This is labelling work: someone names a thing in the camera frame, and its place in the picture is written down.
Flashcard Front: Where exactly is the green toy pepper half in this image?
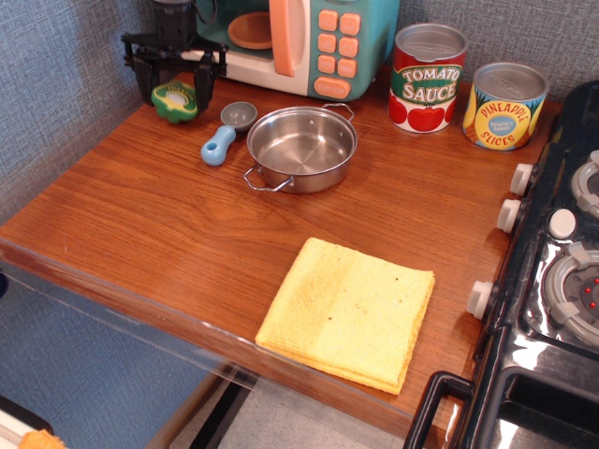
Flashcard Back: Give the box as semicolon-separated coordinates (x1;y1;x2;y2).
151;80;198;123

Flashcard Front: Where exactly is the blue grey measuring scoop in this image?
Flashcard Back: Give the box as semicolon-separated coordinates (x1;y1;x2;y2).
200;101;257;167

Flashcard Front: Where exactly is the yellow folded towel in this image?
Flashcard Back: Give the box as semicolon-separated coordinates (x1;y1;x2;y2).
256;238;435;395

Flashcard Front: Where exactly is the stainless steel pan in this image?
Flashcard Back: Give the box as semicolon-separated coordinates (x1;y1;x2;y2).
243;103;358;194

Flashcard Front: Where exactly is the tomato sauce can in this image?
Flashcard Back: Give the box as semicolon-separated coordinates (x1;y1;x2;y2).
387;22;468;134

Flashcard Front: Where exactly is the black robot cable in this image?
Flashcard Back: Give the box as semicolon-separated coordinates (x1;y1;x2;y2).
194;0;219;27

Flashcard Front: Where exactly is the orange toy plate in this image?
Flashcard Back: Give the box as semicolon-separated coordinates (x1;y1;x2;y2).
227;11;272;51

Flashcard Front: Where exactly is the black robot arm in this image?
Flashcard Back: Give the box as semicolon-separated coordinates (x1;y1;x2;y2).
122;1;227;112

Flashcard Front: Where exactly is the pineapple slices can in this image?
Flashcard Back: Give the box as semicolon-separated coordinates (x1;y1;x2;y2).
462;62;549;151

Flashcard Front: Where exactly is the black toy stove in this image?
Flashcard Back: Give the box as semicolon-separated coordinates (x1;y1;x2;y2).
404;81;598;448

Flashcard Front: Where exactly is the orange cloth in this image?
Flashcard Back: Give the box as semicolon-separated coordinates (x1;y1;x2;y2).
18;429;66;449

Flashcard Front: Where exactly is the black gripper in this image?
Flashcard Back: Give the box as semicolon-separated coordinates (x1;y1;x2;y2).
121;33;227;112

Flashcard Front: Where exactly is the teal toy microwave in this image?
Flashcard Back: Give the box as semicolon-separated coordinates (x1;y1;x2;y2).
197;1;400;102

